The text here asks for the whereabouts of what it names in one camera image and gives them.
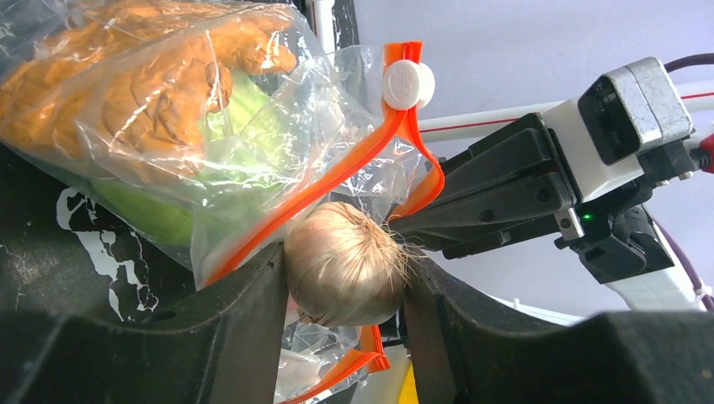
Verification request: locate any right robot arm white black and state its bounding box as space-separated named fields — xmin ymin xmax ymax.
xmin=390 ymin=113 xmax=711 ymax=311

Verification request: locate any clear zip top bag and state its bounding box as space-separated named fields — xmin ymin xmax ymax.
xmin=0 ymin=0 xmax=447 ymax=404

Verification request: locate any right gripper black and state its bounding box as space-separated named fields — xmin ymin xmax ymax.
xmin=390 ymin=113 xmax=674 ymax=284

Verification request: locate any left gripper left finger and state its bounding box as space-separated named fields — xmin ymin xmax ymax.
xmin=1 ymin=243 xmax=287 ymax=403

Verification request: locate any fake garlic bulb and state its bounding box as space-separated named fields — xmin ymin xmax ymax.
xmin=283 ymin=202 xmax=408 ymax=327

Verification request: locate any white PVC pipe frame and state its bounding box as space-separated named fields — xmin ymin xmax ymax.
xmin=306 ymin=1 xmax=713 ymax=141

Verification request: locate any fake orange ginger root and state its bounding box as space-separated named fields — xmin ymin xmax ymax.
xmin=1 ymin=1 xmax=302 ymax=170

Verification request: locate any fake green cabbage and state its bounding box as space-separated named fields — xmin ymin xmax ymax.
xmin=88 ymin=69 xmax=302 ymax=249

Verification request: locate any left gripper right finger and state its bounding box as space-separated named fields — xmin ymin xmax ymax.
xmin=404 ymin=257 xmax=713 ymax=403

